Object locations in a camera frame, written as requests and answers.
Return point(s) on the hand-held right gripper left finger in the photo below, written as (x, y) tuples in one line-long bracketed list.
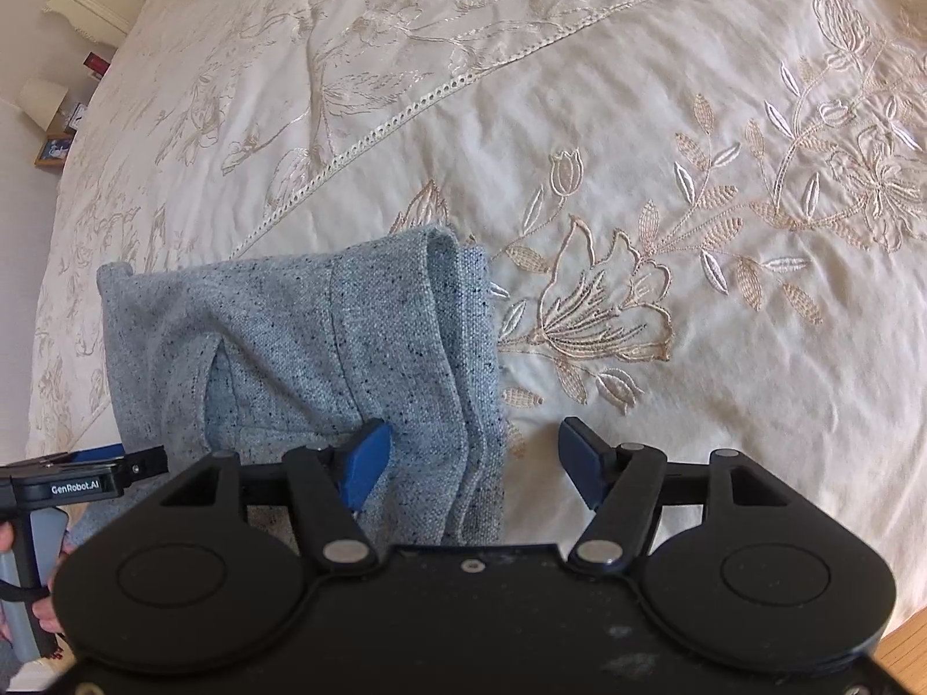
[(366, 463)]

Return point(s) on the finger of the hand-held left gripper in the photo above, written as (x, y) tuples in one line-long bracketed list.
[(101, 452), (145, 462)]

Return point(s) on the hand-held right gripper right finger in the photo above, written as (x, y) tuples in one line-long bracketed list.
[(583, 463)]

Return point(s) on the grey speckled pants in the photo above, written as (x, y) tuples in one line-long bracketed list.
[(290, 333)]

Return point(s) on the person's left hand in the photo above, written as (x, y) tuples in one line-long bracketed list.
[(49, 619)]

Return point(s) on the red book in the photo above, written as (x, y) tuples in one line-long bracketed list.
[(95, 63)]

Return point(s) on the cream embroidered bedspread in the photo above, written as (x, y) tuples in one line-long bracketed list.
[(652, 51)]

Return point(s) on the wooden picture frame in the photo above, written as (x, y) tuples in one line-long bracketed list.
[(54, 150)]

